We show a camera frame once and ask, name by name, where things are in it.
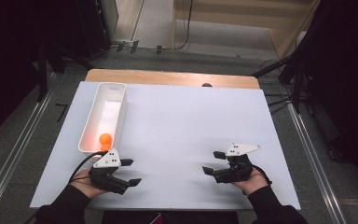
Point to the white board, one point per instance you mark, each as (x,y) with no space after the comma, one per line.
(174,140)

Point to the red item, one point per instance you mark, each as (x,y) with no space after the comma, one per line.
(158,218)

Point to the black curtain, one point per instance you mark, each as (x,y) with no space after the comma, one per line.
(6,62)
(348,77)

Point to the wooden table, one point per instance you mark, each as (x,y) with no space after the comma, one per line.
(167,77)

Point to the person's left hand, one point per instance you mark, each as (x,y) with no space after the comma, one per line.
(84,183)

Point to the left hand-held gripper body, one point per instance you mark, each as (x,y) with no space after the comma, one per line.
(105,180)

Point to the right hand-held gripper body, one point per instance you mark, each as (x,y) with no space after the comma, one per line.
(236,172)

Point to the black metal stand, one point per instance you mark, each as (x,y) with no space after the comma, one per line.
(297,81)
(42,77)

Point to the metal floor rail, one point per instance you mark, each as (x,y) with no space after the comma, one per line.
(17,149)
(312,161)

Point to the person's right hand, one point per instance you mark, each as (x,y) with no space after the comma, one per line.
(251,185)

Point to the light wooden shelf unit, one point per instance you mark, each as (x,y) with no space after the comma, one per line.
(230,18)

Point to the white plastic bin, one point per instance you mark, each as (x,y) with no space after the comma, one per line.
(105,115)

